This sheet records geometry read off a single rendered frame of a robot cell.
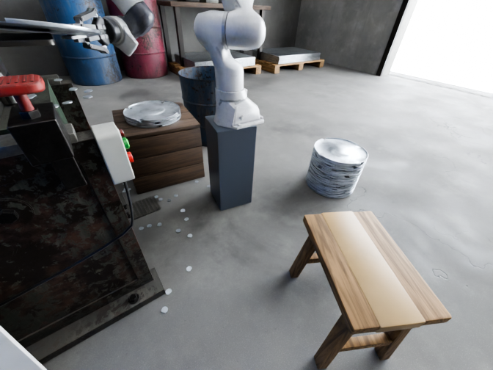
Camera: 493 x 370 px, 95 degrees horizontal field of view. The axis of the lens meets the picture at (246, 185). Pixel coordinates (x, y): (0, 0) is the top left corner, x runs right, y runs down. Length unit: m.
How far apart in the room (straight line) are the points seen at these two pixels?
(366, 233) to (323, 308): 0.35
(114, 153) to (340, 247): 0.64
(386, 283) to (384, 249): 0.11
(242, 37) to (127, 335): 1.05
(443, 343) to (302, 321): 0.47
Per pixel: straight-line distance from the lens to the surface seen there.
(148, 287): 0.98
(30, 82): 0.47
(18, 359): 0.89
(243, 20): 0.91
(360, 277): 0.68
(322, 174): 1.33
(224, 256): 1.03
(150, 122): 1.26
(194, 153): 1.34
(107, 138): 0.59
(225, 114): 0.98
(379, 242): 0.79
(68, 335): 1.01
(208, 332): 0.91
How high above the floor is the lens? 0.86
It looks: 39 degrees down
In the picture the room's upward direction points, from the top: 3 degrees clockwise
